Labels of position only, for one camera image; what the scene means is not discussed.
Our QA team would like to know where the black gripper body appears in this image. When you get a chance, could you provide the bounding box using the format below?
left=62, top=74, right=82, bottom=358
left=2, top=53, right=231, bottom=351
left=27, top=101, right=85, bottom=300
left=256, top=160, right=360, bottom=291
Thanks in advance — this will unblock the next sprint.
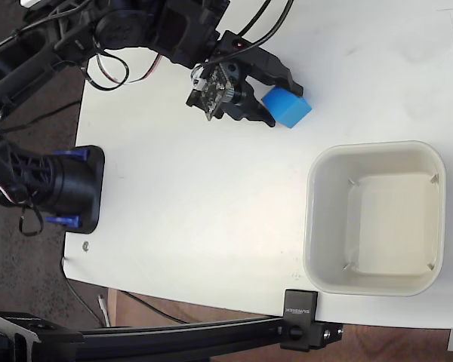
left=210, top=31, right=267, bottom=78

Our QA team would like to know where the blue cube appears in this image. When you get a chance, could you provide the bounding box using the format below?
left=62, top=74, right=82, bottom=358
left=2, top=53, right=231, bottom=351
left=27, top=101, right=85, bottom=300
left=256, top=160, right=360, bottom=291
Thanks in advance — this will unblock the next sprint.
left=260, top=86, right=313, bottom=130

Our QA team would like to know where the black six-joint robot arm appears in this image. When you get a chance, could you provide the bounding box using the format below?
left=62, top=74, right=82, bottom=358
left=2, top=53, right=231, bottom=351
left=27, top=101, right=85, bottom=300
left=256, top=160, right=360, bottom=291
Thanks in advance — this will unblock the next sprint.
left=0, top=0, right=232, bottom=237

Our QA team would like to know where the white square plastic bin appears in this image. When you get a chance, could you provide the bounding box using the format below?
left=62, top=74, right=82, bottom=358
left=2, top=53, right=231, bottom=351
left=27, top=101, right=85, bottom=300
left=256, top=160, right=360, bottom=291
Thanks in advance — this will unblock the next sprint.
left=303, top=140, right=448, bottom=297

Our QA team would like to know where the blue base clamp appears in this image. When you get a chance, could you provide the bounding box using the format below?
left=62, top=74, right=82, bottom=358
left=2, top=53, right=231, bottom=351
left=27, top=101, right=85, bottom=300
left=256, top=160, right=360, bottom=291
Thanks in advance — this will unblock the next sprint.
left=53, top=149, right=91, bottom=162
left=45, top=215, right=81, bottom=230

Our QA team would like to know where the black table clamp with logo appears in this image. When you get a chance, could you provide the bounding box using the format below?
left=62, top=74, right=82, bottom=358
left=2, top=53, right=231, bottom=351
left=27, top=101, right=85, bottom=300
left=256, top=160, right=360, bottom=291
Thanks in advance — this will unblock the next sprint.
left=279, top=289, right=344, bottom=352

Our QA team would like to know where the bare-board gripper camera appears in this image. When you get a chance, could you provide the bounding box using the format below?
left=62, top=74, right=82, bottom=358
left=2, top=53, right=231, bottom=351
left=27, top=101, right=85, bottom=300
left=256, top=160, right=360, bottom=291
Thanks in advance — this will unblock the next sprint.
left=190, top=62, right=251, bottom=122

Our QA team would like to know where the thick black camera cable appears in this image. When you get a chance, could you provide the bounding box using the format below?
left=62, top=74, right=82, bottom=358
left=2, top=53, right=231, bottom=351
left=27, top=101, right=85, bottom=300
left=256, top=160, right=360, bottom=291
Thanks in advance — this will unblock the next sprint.
left=207, top=0, right=296, bottom=66

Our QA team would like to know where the white arm wire bundle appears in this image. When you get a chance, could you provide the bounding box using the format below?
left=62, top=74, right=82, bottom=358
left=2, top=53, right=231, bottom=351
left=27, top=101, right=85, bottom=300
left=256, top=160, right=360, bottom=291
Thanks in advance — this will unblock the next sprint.
left=97, top=51, right=164, bottom=86

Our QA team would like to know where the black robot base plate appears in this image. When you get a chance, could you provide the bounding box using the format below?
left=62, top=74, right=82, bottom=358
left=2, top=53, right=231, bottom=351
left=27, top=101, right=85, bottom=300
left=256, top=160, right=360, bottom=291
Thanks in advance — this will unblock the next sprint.
left=64, top=145, right=106, bottom=235

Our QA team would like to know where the thin black floor cable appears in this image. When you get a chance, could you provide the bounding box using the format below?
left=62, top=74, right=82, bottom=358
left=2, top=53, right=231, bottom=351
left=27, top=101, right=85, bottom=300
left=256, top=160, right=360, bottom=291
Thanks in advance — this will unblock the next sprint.
left=122, top=291, right=190, bottom=325
left=65, top=278, right=103, bottom=327

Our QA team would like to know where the black aluminium rail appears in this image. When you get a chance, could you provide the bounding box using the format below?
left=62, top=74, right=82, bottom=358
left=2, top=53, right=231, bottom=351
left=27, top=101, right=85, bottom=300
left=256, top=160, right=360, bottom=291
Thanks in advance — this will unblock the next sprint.
left=0, top=309, right=288, bottom=362

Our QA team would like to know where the white cable end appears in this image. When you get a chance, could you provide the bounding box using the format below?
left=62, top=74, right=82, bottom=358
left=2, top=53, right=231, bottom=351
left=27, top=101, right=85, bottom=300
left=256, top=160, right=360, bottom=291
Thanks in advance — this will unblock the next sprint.
left=97, top=294, right=111, bottom=327

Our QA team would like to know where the black cable loop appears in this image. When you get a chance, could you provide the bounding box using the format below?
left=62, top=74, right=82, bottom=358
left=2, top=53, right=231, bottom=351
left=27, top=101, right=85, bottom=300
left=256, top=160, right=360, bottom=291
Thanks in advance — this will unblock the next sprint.
left=18, top=202, right=45, bottom=237

